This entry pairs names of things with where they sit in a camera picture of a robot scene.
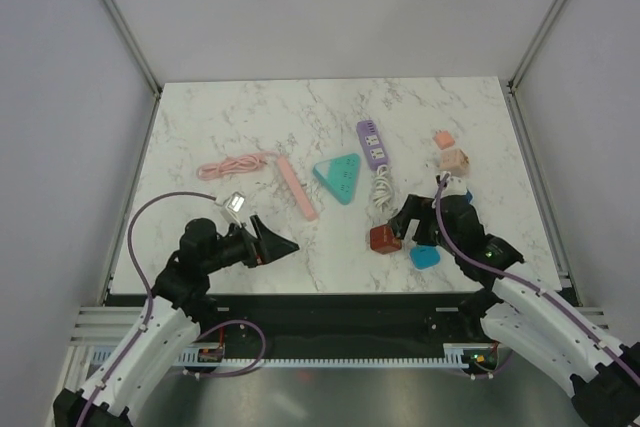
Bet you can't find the aluminium rail bar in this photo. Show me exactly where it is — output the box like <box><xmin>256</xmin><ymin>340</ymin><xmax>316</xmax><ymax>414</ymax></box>
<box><xmin>69</xmin><ymin>304</ymin><xmax>616</xmax><ymax>348</ymax></box>

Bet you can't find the right aluminium frame post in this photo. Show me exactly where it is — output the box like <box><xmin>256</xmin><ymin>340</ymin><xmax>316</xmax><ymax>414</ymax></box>
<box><xmin>506</xmin><ymin>0</ymin><xmax>570</xmax><ymax>96</ymax></box>

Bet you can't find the purple power strip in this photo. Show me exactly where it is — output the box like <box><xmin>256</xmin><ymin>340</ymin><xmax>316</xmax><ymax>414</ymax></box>
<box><xmin>356</xmin><ymin>119</ymin><xmax>389</xmax><ymax>172</ymax></box>

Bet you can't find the pink power strip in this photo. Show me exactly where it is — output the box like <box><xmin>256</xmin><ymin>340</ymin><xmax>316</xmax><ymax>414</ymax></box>
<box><xmin>276</xmin><ymin>155</ymin><xmax>318</xmax><ymax>221</ymax></box>

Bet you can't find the white cable duct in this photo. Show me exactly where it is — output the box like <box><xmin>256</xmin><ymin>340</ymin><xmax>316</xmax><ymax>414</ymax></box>
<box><xmin>89</xmin><ymin>344</ymin><xmax>501</xmax><ymax>368</ymax></box>

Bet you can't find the left aluminium frame post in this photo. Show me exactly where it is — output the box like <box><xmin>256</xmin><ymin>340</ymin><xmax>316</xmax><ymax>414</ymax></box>
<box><xmin>99</xmin><ymin>0</ymin><xmax>163</xmax><ymax>99</ymax></box>

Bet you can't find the brown cube plug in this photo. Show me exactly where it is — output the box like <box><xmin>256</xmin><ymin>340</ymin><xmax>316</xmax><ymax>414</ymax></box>
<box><xmin>369</xmin><ymin>224</ymin><xmax>402</xmax><ymax>255</ymax></box>

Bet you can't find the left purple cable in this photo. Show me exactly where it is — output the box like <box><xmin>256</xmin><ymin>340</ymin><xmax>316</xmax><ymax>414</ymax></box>
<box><xmin>74</xmin><ymin>191</ymin><xmax>221</xmax><ymax>427</ymax></box>

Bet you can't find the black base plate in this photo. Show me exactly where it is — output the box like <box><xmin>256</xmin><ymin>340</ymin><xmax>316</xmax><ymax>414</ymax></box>
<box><xmin>204</xmin><ymin>293</ymin><xmax>491</xmax><ymax>360</ymax></box>

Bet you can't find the white cord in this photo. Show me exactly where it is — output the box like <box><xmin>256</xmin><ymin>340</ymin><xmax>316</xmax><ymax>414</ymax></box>
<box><xmin>370</xmin><ymin>164</ymin><xmax>401</xmax><ymax>213</ymax></box>

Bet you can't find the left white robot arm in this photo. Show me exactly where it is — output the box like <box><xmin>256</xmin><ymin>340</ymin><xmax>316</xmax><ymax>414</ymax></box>
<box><xmin>53</xmin><ymin>215</ymin><xmax>299</xmax><ymax>426</ymax></box>

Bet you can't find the aluminium frame post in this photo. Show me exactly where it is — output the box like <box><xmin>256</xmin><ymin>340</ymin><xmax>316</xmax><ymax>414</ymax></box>
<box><xmin>506</xmin><ymin>0</ymin><xmax>570</xmax><ymax>96</ymax></box>
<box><xmin>99</xmin><ymin>0</ymin><xmax>163</xmax><ymax>99</ymax></box>

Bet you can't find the peach cube plug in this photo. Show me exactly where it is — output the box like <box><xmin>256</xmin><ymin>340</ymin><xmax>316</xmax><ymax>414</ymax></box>
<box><xmin>439</xmin><ymin>148</ymin><xmax>470</xmax><ymax>177</ymax></box>

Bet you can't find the pink plug adapter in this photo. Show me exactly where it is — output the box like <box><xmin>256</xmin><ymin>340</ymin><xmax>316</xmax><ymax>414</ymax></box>
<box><xmin>433</xmin><ymin>131</ymin><xmax>455</xmax><ymax>150</ymax></box>

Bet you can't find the light blue plug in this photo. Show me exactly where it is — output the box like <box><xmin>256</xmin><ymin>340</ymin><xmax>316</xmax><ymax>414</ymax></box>
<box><xmin>409</xmin><ymin>245</ymin><xmax>441</xmax><ymax>271</ymax></box>

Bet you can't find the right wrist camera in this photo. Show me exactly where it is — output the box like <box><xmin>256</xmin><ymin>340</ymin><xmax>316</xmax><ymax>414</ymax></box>
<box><xmin>438</xmin><ymin>173</ymin><xmax>468</xmax><ymax>197</ymax></box>

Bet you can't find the teal power strip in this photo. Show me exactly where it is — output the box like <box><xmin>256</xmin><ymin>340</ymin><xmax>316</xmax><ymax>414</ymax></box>
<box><xmin>312</xmin><ymin>153</ymin><xmax>361</xmax><ymax>205</ymax></box>

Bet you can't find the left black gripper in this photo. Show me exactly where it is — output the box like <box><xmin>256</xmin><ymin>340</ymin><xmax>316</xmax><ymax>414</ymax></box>
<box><xmin>202</xmin><ymin>214</ymin><xmax>298</xmax><ymax>274</ymax></box>

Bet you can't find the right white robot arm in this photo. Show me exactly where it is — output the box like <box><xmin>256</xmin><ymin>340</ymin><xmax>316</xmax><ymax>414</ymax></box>
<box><xmin>388</xmin><ymin>194</ymin><xmax>639</xmax><ymax>426</ymax></box>

